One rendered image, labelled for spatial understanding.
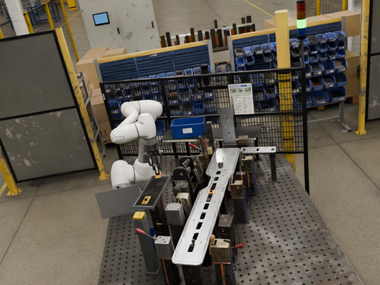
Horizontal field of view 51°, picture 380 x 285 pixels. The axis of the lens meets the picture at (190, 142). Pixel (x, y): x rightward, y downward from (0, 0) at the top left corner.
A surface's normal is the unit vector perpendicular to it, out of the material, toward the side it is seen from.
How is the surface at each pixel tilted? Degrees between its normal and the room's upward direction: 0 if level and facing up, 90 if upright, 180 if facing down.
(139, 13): 90
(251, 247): 0
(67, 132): 92
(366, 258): 0
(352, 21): 90
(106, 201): 90
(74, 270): 0
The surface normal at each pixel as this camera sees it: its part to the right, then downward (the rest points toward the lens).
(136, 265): -0.15, -0.89
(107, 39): 0.07, 0.43
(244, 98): -0.25, 0.47
